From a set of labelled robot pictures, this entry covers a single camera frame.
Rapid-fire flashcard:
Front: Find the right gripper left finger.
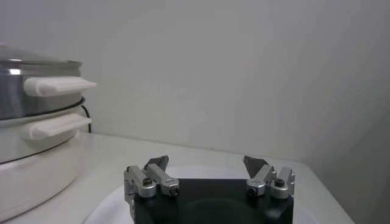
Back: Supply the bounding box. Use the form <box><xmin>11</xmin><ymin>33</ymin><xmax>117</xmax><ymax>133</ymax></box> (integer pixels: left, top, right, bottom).
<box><xmin>124</xmin><ymin>155</ymin><xmax>180</xmax><ymax>198</ymax></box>

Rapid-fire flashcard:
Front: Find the white round plate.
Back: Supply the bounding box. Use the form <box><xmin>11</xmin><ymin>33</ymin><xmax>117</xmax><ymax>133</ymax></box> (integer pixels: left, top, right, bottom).
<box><xmin>83</xmin><ymin>166</ymin><xmax>321</xmax><ymax>224</ymax></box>

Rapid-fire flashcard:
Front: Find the cream electric cooker base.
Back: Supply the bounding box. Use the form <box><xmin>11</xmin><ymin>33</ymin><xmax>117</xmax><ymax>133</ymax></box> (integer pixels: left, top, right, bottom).
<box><xmin>0</xmin><ymin>105</ymin><xmax>92</xmax><ymax>223</ymax></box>

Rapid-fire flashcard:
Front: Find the black cooker power cord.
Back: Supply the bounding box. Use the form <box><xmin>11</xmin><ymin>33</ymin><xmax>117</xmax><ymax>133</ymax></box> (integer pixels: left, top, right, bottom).
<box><xmin>80</xmin><ymin>105</ymin><xmax>92</xmax><ymax>134</ymax></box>

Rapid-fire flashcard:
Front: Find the glass lid with white handle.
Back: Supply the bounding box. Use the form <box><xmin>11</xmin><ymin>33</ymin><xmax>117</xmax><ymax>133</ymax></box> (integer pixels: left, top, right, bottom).
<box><xmin>0</xmin><ymin>44</ymin><xmax>83</xmax><ymax>68</ymax></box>

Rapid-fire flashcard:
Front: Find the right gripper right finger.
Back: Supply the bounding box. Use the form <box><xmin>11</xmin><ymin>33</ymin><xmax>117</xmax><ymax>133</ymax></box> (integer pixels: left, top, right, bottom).
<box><xmin>243</xmin><ymin>155</ymin><xmax>296</xmax><ymax>199</ymax></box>

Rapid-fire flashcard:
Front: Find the stainless steel steamer basket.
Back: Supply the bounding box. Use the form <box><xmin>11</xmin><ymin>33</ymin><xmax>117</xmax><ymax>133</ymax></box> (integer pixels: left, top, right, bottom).
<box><xmin>0</xmin><ymin>63</ymin><xmax>98</xmax><ymax>121</ymax></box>

